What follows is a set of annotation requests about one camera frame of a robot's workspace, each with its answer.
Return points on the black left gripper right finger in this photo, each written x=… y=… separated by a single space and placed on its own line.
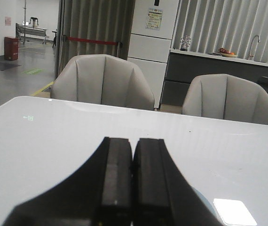
x=162 y=196

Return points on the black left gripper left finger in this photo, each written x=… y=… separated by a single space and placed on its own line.
x=98 y=193

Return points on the left beige armchair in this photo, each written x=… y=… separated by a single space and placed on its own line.
x=103 y=79

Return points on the beige armchair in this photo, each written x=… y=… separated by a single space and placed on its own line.
x=226 y=97
x=103 y=79

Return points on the right beige armchair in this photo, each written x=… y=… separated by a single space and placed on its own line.
x=226 y=97

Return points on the dark kitchen counter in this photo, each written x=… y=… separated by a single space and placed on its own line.
x=183 y=67

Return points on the red barrier tape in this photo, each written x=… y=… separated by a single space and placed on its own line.
x=93 y=41

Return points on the ferris wheel ornament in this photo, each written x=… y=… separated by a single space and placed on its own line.
x=184 y=43

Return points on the fruit bowl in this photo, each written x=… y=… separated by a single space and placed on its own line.
x=226 y=53

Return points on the chrome faucet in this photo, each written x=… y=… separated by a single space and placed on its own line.
x=253 y=46

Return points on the white refrigerator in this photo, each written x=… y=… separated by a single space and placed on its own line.
x=149 y=49

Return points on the grey curtain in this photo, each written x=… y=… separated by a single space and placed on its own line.
x=105 y=20

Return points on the refrigerator poster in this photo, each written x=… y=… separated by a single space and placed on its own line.
x=153 y=19

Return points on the background folding table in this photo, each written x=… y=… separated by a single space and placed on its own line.
x=30 y=31

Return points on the pink wall notice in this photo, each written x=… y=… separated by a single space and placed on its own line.
x=7 y=21

